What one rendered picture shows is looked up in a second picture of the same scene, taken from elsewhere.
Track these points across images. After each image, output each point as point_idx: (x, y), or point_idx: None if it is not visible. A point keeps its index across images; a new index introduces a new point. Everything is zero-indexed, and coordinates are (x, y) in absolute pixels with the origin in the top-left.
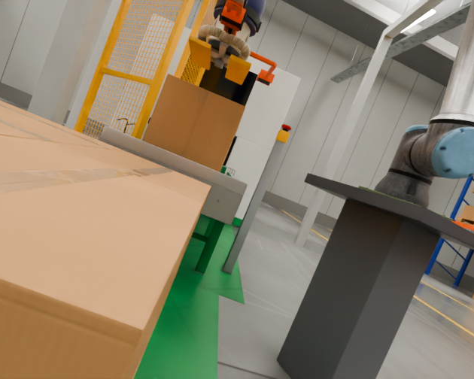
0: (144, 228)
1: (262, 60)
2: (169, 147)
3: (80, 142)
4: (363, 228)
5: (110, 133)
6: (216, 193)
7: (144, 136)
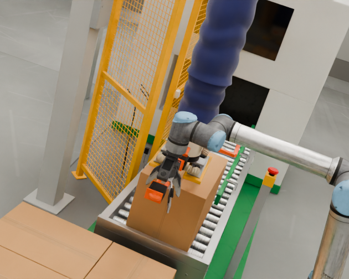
0: None
1: (221, 153)
2: (148, 226)
3: (78, 275)
4: None
5: (102, 221)
6: (184, 269)
7: (128, 217)
